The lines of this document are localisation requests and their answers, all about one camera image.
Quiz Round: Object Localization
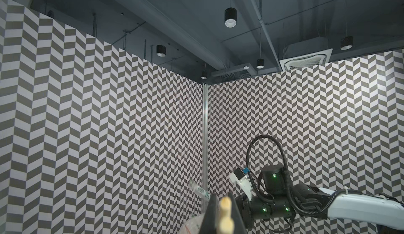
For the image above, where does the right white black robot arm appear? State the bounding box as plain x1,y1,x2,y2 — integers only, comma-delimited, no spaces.
229,135,404,234

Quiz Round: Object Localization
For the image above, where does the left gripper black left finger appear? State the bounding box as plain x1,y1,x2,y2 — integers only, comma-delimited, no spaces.
199,194,219,234

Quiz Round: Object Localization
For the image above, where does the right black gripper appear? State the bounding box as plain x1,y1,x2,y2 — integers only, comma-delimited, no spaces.
235,195,271,228

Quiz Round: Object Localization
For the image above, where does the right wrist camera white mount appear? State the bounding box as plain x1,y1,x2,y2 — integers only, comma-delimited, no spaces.
229,167,253,201

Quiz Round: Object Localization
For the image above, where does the white bin with plastic bag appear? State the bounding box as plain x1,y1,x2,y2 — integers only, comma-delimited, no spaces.
178,214,204,234

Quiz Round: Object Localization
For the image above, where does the black cylinder ceiling lamp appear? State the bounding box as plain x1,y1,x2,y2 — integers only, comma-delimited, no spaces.
224,7,237,28

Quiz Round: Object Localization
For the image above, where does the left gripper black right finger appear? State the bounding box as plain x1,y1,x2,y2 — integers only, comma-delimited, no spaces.
227,193,247,234

